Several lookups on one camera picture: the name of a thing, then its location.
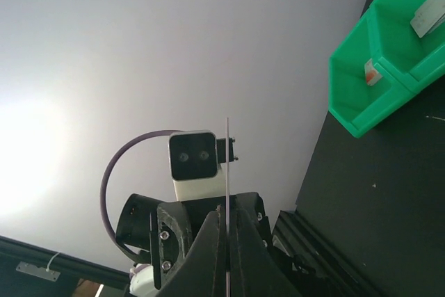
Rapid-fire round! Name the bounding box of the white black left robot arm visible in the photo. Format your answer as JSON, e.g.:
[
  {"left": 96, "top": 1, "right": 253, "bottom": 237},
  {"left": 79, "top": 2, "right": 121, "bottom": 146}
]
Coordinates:
[{"left": 115, "top": 193, "right": 281, "bottom": 296}]

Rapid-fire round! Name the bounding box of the green bin left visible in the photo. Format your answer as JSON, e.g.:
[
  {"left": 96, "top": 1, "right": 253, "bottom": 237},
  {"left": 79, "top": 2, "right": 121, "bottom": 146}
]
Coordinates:
[{"left": 328, "top": 15, "right": 414, "bottom": 139}]

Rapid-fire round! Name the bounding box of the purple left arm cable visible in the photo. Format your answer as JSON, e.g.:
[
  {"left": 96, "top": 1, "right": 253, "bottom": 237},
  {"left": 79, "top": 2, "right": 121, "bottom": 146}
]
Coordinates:
[{"left": 99, "top": 129, "right": 171, "bottom": 256}]

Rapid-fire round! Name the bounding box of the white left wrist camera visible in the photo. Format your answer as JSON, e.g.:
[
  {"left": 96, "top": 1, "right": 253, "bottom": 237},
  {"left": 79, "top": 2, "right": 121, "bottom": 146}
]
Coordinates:
[{"left": 168, "top": 131, "right": 226, "bottom": 202}]

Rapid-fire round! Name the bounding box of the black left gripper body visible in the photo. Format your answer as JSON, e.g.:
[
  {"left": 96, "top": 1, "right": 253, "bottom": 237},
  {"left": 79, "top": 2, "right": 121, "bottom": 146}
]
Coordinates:
[{"left": 149, "top": 192, "right": 270, "bottom": 289}]

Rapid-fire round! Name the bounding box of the black aluminium frame rail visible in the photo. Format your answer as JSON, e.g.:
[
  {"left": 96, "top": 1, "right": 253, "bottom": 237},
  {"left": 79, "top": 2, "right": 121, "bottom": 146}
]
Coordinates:
[{"left": 1, "top": 212, "right": 381, "bottom": 296}]

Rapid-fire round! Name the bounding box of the white card red pattern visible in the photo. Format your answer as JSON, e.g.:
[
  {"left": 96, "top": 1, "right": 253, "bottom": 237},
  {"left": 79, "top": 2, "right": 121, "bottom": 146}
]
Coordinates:
[{"left": 410, "top": 0, "right": 444, "bottom": 38}]

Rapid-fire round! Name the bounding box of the white cherry blossom card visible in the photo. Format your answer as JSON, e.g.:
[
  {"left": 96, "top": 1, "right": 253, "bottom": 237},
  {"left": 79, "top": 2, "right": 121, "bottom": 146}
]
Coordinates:
[{"left": 225, "top": 117, "right": 231, "bottom": 297}]

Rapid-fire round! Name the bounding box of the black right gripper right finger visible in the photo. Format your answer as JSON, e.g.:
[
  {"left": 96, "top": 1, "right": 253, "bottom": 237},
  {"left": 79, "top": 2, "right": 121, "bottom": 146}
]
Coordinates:
[{"left": 229, "top": 207, "right": 302, "bottom": 296}]

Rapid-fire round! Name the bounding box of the green bin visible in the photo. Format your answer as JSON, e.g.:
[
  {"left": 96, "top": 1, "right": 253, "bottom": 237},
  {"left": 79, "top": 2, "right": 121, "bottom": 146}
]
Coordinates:
[
  {"left": 328, "top": 15, "right": 414, "bottom": 139},
  {"left": 367, "top": 0, "right": 444, "bottom": 93}
]

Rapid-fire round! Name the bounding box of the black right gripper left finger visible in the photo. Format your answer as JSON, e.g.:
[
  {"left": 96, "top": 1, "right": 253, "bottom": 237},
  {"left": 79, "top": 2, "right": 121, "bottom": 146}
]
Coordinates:
[{"left": 158, "top": 207, "right": 226, "bottom": 296}]

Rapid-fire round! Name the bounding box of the card with red circle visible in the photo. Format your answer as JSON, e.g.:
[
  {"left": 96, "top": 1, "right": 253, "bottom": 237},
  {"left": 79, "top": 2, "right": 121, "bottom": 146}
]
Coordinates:
[{"left": 364, "top": 58, "right": 382, "bottom": 86}]

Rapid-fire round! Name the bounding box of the green bin middle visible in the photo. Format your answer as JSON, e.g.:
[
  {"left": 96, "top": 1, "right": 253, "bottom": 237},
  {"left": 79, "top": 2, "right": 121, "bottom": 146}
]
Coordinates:
[{"left": 367, "top": 0, "right": 444, "bottom": 93}]

